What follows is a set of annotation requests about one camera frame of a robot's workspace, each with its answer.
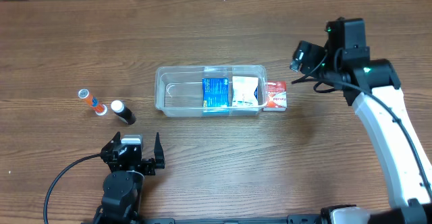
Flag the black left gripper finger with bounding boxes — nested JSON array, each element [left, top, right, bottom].
[[154, 132, 165, 169], [101, 132, 121, 153]]

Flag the orange tube white caps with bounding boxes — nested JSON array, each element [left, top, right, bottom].
[[78, 88, 107, 116]]

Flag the black bottle white cap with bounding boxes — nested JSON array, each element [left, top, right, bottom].
[[111, 100, 136, 125]]

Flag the red medicine box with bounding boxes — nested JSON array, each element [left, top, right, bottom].
[[264, 81, 288, 111]]

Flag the clear plastic container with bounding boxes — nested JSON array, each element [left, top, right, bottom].
[[155, 65, 267, 117]]

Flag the white medicine box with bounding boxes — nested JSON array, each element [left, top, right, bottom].
[[232, 76, 259, 107]]

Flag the blue medicine box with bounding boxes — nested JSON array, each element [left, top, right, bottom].
[[202, 78, 230, 116]]

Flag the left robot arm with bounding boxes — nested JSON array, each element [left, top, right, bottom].
[[92, 132, 165, 223]]

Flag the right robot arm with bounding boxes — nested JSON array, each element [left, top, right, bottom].
[[290, 18, 431, 223]]

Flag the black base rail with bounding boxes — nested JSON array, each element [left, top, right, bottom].
[[141, 214, 322, 224]]

